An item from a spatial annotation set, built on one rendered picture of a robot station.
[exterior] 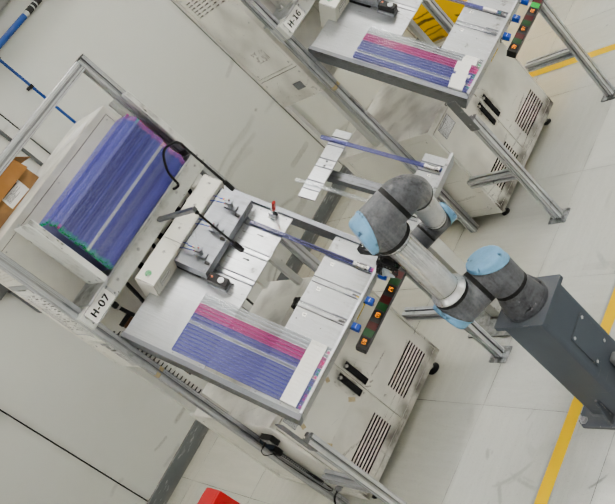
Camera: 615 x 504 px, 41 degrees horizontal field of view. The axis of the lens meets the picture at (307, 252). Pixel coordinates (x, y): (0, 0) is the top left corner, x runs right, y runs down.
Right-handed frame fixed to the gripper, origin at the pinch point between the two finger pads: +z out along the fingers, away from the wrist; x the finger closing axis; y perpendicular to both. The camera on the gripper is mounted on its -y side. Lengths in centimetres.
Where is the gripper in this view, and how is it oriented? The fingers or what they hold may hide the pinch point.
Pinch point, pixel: (383, 272)
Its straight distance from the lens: 289.5
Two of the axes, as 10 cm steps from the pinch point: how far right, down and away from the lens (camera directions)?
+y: 8.9, 3.6, -3.0
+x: 4.6, -7.9, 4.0
